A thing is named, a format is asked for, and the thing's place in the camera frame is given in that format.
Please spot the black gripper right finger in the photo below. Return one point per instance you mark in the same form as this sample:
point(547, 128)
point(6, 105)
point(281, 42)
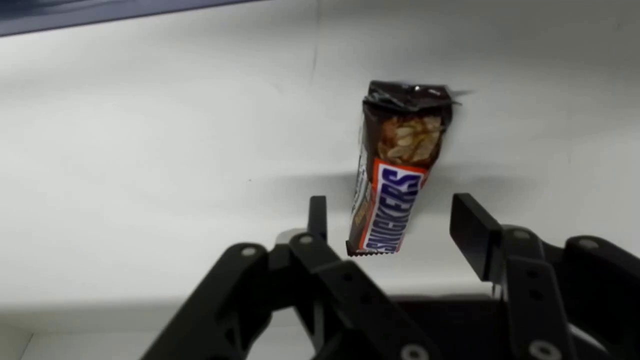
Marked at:
point(567, 301)

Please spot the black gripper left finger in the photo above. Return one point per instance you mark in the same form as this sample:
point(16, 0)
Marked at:
point(321, 301)

